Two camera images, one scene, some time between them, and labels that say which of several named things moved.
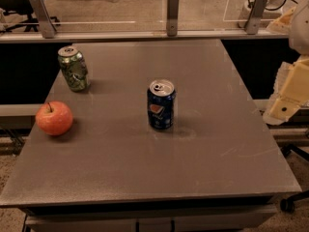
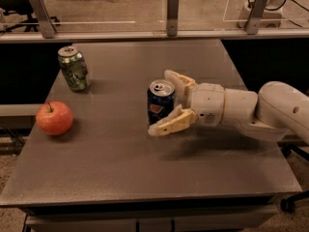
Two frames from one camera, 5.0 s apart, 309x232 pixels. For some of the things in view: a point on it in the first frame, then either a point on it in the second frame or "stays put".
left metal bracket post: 47,26 stays put
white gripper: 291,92 -> 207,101
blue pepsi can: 160,101 stays put
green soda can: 73,67 stays put
